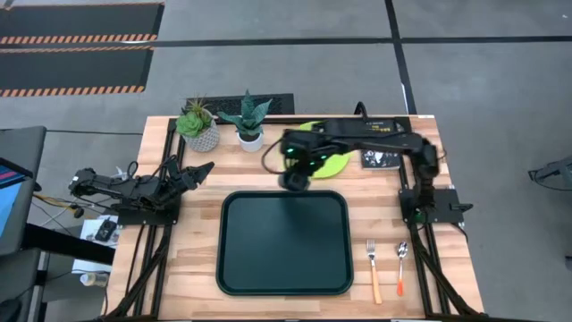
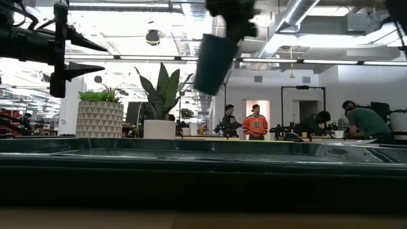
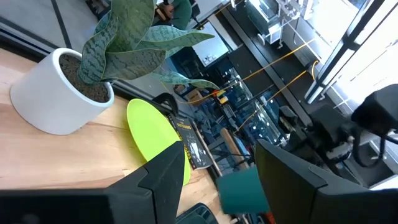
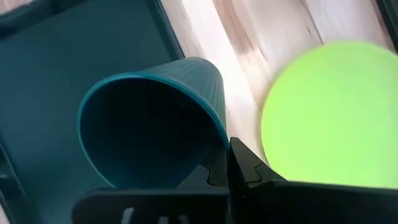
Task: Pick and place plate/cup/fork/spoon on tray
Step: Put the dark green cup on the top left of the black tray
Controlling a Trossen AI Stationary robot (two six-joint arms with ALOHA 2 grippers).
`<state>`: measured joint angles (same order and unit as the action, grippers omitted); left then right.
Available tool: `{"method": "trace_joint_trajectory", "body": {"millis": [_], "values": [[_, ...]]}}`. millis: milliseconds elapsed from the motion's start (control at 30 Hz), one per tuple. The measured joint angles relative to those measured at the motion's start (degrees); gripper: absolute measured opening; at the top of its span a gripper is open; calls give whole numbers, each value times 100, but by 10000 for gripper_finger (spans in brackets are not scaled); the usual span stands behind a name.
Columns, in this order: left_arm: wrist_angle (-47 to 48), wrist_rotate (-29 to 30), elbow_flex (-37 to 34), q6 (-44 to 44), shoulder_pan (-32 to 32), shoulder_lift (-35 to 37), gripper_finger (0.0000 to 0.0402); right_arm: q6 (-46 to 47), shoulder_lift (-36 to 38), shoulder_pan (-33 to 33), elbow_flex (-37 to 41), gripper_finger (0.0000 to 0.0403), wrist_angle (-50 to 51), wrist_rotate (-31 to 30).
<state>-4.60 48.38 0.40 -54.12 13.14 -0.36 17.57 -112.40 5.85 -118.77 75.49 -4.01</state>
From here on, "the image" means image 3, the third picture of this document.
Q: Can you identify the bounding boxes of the black table clamp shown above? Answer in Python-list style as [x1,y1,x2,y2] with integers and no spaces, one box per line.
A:
[152,92,179,116]

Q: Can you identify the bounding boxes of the black book with yellow title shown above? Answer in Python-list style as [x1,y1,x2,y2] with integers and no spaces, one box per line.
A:
[167,114,214,170]

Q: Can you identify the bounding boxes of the teal cup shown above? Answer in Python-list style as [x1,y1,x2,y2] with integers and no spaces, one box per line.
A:
[216,167,271,215]

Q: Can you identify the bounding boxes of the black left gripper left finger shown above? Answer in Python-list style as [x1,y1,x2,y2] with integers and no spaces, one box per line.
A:
[0,141,186,224]

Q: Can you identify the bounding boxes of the yellow and black cable connector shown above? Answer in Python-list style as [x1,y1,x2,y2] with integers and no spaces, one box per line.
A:
[214,89,229,105]

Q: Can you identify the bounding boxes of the clear plastic machine housing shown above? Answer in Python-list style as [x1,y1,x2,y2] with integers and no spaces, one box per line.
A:
[244,0,301,45]

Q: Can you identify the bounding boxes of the long yellow cable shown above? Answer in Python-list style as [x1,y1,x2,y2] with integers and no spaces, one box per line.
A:
[234,60,320,134]
[177,39,317,105]

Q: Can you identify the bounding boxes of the wooden rod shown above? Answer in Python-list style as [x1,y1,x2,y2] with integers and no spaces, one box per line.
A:
[220,127,249,170]

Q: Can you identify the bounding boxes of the yellow-green round plate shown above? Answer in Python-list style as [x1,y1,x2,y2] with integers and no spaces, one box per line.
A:
[126,98,192,187]

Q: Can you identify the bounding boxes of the dark potting soil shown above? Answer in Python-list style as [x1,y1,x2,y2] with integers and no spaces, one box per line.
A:
[58,54,110,103]

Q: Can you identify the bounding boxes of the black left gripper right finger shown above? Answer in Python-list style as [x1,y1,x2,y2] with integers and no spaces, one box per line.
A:
[254,138,398,224]

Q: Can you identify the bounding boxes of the person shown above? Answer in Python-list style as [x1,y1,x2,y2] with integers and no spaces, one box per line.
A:
[155,0,193,31]

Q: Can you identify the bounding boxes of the white round plant pot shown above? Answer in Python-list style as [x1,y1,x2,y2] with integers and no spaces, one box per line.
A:
[9,47,115,136]

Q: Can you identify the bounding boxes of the green snake plant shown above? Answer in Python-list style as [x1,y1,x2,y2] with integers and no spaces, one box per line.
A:
[76,0,220,90]

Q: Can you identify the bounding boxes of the white panel box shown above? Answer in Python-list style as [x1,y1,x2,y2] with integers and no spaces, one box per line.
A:
[192,21,230,68]

